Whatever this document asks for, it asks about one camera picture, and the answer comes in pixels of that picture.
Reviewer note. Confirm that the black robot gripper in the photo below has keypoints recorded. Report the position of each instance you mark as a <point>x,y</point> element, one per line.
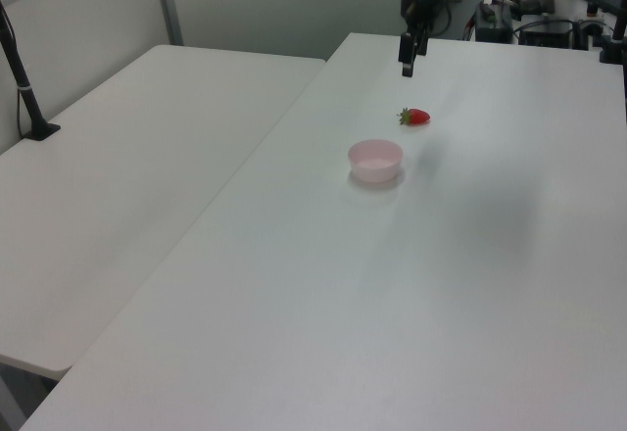
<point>419,12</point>

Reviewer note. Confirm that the red strawberry with green leaves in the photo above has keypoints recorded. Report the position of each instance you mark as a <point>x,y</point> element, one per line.
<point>419,116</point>

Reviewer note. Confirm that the small pink bowl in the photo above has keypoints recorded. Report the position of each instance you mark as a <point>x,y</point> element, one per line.
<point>374,166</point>

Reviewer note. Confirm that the small black electronics box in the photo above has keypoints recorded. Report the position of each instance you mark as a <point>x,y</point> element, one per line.
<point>492,22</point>

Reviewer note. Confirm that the wide black electronics box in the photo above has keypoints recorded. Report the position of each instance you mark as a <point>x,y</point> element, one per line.
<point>551,34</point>

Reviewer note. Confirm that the white side table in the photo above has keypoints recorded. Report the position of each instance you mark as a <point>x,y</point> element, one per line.
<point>122,181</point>

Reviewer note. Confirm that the black camera stand pole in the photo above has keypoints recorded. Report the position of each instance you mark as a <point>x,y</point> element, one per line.
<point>22,83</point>
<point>612,49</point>

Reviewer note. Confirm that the grey metal partition post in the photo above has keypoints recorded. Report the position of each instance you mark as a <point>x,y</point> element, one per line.
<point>169,5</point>

